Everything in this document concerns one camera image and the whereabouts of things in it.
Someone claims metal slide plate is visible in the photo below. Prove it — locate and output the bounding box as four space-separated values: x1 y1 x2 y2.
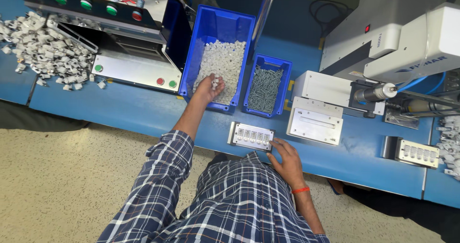
286 96 344 146

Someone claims blue plaid shirt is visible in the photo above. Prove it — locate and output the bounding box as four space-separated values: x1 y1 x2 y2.
96 130 331 243

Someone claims pile of white assembled clips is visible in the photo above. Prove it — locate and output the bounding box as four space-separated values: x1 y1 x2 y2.
0 11 107 91
436 115 460 181

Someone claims metal base bracket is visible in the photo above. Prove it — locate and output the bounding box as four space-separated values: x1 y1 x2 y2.
383 108 420 130

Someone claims blue air hose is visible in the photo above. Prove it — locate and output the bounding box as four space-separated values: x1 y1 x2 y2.
396 72 447 95

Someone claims heap of silver screws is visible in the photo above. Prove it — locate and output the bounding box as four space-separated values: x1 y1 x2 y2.
247 66 284 114

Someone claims person's left hand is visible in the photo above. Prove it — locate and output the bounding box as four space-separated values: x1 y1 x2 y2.
193 73 226 105

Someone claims black cable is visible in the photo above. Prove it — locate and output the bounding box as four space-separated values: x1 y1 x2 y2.
309 0 355 39

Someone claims white machine housing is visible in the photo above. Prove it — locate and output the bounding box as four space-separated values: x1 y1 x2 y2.
319 0 460 79

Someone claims heap of white plastic parts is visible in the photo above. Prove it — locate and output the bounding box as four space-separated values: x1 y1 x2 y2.
193 40 247 106

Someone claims person's right hand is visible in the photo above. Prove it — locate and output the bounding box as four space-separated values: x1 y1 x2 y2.
266 138 309 192

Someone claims large blue plastic bin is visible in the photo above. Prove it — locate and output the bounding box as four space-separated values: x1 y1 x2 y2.
178 4 256 113

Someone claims black motor bracket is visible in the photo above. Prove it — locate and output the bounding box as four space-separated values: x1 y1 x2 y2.
348 79 387 119

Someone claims grey machine with black panel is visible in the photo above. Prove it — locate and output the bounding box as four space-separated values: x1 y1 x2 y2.
0 0 197 94

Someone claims white box unit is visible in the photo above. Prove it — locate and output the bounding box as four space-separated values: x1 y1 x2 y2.
291 70 357 108

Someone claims silver screwdriver cylinder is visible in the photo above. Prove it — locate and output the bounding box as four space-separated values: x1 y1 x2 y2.
354 83 398 104

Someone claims small blue plastic bin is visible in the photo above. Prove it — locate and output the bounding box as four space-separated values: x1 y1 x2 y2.
242 54 293 119

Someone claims metal frame post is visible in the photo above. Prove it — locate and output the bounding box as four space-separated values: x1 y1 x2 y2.
250 0 280 54

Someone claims metal fixture plate with parts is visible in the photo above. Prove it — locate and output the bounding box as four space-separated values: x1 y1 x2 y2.
381 136 441 170
227 122 276 153

